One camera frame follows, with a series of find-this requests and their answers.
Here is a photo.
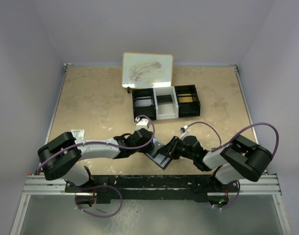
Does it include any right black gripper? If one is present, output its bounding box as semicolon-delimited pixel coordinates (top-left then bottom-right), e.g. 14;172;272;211
157;136;195;161

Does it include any black leather card holder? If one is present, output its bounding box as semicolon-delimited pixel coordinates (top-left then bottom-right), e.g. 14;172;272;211
145;138;172;169

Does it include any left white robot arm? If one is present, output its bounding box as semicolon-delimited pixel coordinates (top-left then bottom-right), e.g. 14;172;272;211
37;128;155;192

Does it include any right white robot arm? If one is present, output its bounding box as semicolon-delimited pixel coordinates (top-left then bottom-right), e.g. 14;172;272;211
157;135;273;191

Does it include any gold card in tray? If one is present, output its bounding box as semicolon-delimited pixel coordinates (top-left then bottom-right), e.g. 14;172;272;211
177;93;196;103

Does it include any black and white compartment tray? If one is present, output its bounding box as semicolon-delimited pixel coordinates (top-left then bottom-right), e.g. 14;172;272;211
132;85;201;120

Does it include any clear plastic packet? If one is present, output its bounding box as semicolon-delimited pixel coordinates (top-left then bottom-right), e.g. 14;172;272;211
71;129;85;140

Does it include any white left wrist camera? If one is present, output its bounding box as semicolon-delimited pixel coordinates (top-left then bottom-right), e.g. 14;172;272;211
135;117;151;130

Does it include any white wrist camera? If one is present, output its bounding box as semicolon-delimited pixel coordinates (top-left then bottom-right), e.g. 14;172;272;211
135;117;151;130
180;125;189;141

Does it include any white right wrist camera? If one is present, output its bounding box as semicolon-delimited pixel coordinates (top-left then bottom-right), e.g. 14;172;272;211
180;125;189;141

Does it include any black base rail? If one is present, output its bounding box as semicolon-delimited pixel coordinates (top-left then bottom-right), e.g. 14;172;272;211
65;175;239;204

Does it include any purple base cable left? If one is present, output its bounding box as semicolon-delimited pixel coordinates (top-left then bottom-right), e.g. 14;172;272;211
74;183;123;217

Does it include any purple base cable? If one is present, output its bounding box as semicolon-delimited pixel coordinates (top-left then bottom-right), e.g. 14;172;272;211
74;183;123;217
211;181;240;211

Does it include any white board with wooden frame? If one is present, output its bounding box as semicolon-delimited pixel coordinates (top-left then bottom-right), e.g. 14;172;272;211
122;52;174;89

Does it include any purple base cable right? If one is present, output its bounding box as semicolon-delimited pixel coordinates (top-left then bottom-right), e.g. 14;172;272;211
211;181;240;211

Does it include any aluminium table frame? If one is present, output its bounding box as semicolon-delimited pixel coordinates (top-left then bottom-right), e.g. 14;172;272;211
11;63;292;235

